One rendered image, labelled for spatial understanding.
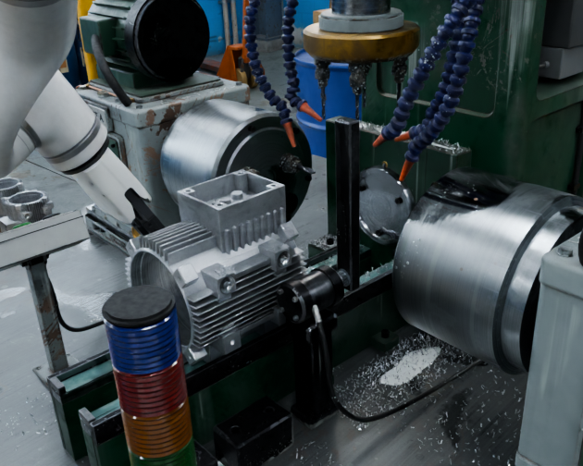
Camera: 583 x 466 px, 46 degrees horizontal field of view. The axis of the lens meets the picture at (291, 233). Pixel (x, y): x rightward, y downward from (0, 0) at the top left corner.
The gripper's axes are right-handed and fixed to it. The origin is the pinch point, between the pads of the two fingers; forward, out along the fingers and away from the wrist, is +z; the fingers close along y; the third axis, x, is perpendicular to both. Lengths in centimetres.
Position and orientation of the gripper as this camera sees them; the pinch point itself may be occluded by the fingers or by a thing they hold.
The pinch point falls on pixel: (149, 226)
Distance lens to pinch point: 100.7
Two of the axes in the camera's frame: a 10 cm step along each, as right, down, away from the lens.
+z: 4.2, 6.2, 6.6
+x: 6.3, -7.2, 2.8
